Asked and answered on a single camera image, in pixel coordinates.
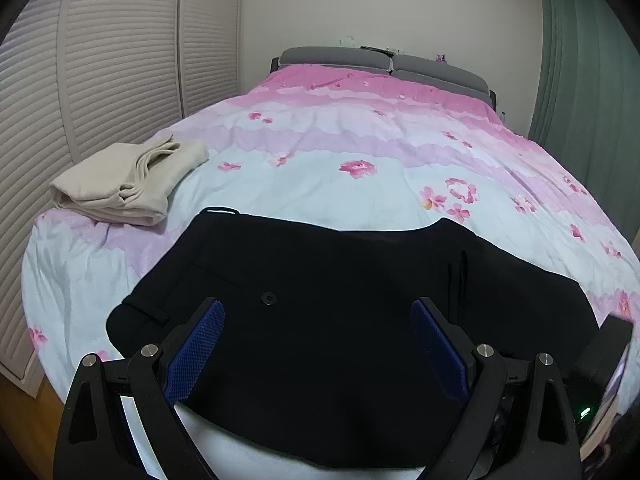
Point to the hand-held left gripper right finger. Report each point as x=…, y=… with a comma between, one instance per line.
x=440, y=350

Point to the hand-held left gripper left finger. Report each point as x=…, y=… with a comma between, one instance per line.
x=195, y=350

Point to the black pants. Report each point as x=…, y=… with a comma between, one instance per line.
x=325, y=335

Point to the folded beige garment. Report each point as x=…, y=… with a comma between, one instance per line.
x=120, y=180

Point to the pink floral duvet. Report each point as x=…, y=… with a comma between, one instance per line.
x=350, y=150

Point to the green curtain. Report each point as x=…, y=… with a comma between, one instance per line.
x=585, y=85

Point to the grey headboard cushion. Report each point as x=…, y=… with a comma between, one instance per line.
x=335, y=56
x=440, y=72

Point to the flat black device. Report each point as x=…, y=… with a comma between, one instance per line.
x=375, y=50

